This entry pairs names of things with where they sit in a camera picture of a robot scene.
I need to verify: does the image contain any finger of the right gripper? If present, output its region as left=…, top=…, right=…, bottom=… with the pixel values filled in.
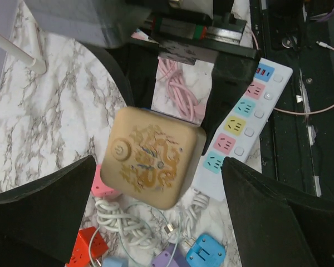
left=83, top=41, right=159, bottom=109
left=202, top=53, right=256, bottom=155

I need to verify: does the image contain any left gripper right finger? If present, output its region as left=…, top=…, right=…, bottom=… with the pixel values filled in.
left=222, top=157, right=334, bottom=266

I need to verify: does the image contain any white power strip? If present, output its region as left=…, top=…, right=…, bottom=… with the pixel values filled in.
left=191, top=58, right=293, bottom=201

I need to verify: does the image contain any pink round-edged plug adapter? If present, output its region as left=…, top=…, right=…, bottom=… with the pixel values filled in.
left=91, top=164, right=121, bottom=200

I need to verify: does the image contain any white pvc pipe frame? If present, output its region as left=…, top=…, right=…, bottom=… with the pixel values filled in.
left=0, top=15, right=48, bottom=75

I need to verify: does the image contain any white coiled cable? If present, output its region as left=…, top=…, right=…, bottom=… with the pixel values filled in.
left=94, top=191, right=211, bottom=248

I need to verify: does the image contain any purple usb power strip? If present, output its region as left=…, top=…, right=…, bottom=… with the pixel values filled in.
left=151, top=244, right=189, bottom=267

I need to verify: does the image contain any beige cube adapter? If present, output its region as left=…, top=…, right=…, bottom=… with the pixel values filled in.
left=100, top=107, right=207, bottom=210

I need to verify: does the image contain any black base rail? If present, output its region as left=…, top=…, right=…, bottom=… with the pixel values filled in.
left=250, top=1, right=334, bottom=201

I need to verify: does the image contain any dark blue cube socket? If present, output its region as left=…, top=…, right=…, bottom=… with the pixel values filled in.
left=142, top=108, right=198, bottom=126

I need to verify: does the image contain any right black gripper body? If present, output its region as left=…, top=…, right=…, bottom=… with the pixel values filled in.
left=128, top=1, right=261, bottom=65

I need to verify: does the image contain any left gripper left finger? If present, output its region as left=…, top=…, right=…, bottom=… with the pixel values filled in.
left=0, top=156, right=96, bottom=266

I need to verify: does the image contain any light blue usb charger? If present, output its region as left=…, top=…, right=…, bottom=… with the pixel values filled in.
left=102, top=256, right=129, bottom=267

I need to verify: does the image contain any red cube socket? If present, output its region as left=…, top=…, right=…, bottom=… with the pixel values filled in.
left=65, top=226, right=109, bottom=267

